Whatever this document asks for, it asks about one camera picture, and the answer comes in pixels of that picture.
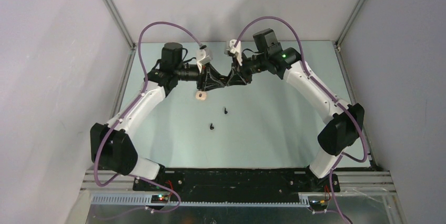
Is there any white cable duct strip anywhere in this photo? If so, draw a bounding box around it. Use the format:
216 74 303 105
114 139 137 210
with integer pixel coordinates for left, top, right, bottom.
91 194 310 208

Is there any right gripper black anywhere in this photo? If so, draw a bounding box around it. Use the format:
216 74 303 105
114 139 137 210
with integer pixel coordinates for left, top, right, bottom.
227 51 268 86

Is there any right corner aluminium post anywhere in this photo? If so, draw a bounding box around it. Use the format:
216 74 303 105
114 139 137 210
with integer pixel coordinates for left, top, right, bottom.
336 0 367 47

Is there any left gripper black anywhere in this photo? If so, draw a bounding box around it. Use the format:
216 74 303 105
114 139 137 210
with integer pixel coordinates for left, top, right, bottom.
174 62 224 91

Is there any corner aluminium post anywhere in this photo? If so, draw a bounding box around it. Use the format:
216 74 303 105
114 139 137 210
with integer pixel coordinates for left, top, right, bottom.
336 0 367 47
87 0 136 49

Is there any left corner aluminium post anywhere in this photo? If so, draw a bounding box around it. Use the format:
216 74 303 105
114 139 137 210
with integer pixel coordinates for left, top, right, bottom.
87 0 136 49

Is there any beige earbud charging case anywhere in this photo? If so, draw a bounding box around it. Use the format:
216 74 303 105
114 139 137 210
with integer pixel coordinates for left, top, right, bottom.
195 91 207 101

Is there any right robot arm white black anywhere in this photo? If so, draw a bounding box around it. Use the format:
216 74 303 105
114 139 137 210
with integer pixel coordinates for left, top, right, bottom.
226 28 364 191

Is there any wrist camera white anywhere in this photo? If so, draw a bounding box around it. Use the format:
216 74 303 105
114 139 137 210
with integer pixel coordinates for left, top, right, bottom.
196 45 213 74
225 39 243 66

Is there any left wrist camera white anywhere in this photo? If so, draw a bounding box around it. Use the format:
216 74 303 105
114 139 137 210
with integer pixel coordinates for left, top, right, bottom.
196 45 213 74

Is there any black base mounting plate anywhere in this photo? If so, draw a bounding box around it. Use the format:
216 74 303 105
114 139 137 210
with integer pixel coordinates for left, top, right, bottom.
133 168 340 203

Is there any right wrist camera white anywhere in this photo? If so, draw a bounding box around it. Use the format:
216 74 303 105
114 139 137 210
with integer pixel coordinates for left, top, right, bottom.
225 39 243 66

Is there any aluminium frame rail front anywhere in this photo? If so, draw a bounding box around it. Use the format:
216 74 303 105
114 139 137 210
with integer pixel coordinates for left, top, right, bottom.
80 170 397 195

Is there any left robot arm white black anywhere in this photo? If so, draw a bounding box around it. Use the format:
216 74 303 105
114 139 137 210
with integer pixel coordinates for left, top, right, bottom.
90 42 212 191

